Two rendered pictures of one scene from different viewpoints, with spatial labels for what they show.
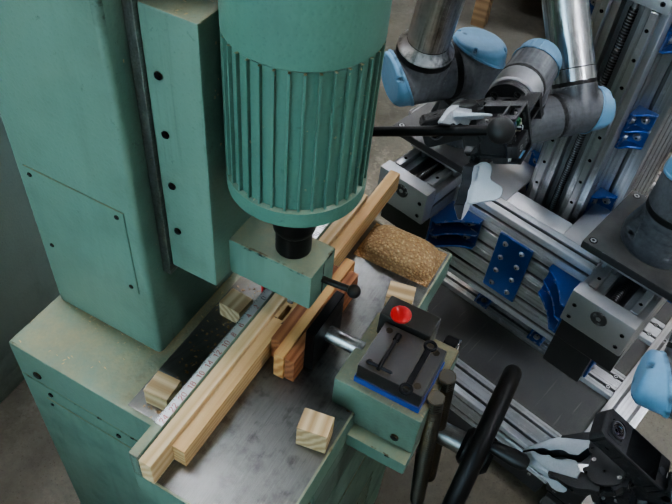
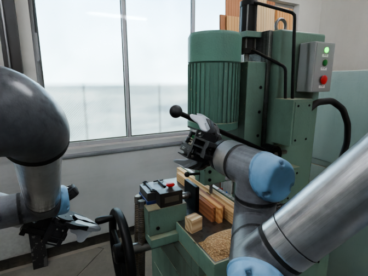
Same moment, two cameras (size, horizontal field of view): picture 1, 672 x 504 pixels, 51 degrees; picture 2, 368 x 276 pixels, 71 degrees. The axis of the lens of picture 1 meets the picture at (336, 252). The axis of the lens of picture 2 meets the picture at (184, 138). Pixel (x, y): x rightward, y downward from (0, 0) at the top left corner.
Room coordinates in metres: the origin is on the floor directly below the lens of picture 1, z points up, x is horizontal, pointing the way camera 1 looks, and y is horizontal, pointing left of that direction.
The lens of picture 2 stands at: (1.17, -0.70, 1.35)
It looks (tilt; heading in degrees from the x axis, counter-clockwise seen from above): 12 degrees down; 129
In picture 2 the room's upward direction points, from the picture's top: straight up
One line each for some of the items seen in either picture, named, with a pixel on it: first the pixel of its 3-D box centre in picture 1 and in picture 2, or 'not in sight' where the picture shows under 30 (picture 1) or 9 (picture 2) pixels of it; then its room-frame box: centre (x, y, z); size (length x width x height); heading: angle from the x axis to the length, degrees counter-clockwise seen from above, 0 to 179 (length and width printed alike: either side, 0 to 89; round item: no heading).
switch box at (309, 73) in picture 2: not in sight; (315, 67); (0.94, 0.29, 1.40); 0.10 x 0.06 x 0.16; 66
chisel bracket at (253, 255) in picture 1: (281, 261); (216, 172); (0.69, 0.08, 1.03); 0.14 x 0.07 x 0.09; 66
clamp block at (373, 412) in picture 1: (394, 380); (160, 210); (0.58, -0.11, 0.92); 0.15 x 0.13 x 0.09; 156
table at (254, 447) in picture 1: (341, 371); (182, 216); (0.61, -0.03, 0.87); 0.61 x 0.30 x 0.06; 156
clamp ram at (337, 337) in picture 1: (341, 339); (184, 195); (0.62, -0.02, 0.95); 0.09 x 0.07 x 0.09; 156
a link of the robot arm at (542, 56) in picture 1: (530, 73); (258, 173); (0.99, -0.27, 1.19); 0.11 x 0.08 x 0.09; 156
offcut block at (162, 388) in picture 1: (163, 391); not in sight; (0.57, 0.24, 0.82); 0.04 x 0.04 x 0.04; 70
